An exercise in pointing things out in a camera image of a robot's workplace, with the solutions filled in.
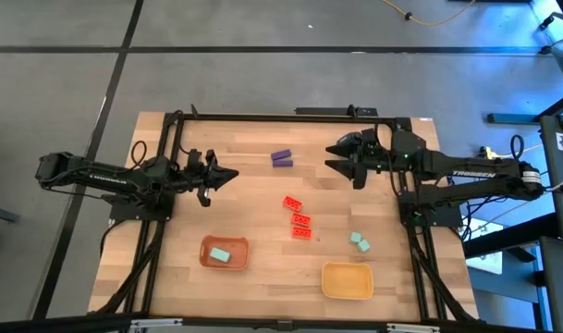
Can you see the silver frame bracket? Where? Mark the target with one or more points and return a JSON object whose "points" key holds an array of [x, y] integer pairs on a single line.
{"points": [[412, 328], [156, 323]]}

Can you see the long mint green block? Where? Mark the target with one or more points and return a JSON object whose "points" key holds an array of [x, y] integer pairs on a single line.
{"points": [[220, 255]]}

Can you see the orange plastic basket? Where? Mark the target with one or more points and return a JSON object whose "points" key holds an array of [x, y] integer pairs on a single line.
{"points": [[237, 256]]}

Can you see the black aluminium table frame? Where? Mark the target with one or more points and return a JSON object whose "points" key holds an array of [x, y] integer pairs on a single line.
{"points": [[285, 118]]}

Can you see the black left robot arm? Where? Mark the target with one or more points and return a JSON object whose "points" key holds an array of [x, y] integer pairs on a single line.
{"points": [[105, 178]]}

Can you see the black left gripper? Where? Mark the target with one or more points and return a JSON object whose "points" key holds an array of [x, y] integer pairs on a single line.
{"points": [[193, 176]]}

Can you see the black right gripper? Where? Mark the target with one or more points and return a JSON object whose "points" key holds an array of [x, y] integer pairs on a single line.
{"points": [[371, 155]]}

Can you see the yellow plastic basket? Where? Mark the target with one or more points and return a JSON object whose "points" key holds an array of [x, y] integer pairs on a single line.
{"points": [[347, 281]]}

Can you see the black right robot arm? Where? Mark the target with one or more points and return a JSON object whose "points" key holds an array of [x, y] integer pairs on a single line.
{"points": [[475, 173]]}

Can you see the red studded building block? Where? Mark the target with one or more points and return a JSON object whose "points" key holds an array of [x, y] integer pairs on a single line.
{"points": [[292, 203], [301, 232], [301, 219]]}

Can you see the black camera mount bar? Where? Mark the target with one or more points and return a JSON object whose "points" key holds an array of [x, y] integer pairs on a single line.
{"points": [[327, 111]]}

